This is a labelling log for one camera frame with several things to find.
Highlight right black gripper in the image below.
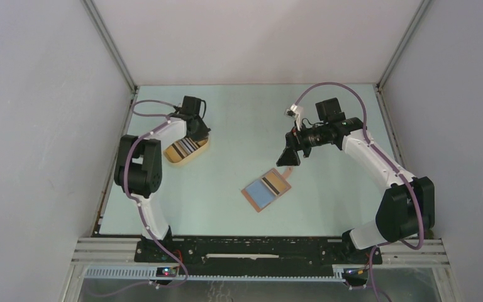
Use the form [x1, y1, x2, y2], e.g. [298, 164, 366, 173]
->
[277, 119, 329, 167]

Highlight yellow oval card tray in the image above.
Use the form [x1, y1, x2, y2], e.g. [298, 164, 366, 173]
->
[163, 136, 210, 167]

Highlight tan card with black stripe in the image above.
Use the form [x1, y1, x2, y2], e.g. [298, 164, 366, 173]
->
[261, 169, 291, 196]

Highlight brown leather card holder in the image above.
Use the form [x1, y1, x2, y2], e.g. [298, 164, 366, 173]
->
[241, 167, 294, 213]

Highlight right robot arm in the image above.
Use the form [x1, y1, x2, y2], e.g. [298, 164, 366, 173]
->
[276, 98, 435, 263]

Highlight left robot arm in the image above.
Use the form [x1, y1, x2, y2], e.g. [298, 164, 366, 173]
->
[114, 96, 211, 262]

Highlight cards in tray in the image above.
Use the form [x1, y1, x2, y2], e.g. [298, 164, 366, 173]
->
[171, 137, 200, 159]

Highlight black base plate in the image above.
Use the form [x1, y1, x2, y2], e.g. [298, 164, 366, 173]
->
[134, 235, 382, 277]

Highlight aluminium frame rail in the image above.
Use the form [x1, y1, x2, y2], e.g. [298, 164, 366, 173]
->
[72, 237, 450, 268]

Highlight grey cable duct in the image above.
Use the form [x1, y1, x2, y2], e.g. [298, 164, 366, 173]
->
[84, 266, 367, 282]

